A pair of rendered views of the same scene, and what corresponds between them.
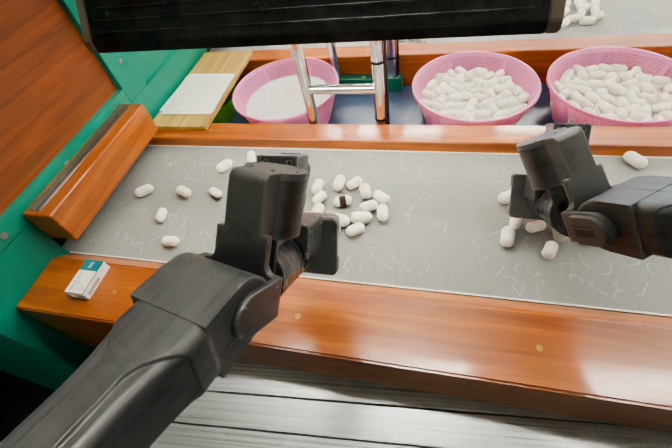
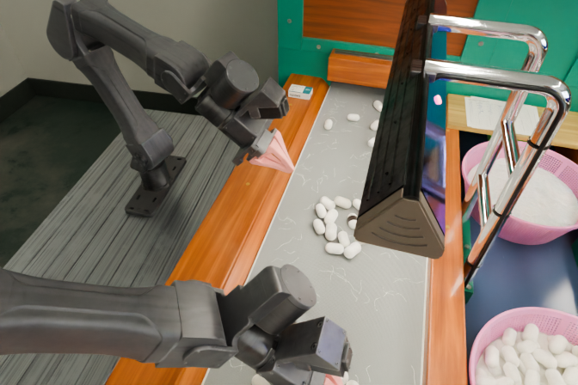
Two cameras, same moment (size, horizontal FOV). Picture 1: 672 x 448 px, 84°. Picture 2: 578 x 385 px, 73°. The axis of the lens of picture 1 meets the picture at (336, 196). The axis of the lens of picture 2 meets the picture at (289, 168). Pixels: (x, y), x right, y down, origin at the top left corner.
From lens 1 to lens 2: 58 cm
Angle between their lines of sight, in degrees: 58
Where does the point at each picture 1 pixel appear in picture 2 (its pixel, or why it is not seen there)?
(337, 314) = (242, 204)
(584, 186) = (234, 305)
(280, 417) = (207, 198)
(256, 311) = (171, 82)
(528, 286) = not seen: hidden behind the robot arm
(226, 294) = (169, 62)
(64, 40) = (459, 2)
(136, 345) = (154, 40)
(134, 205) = (366, 105)
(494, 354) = not seen: hidden behind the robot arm
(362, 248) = (301, 232)
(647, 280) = not seen: outside the picture
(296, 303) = (257, 183)
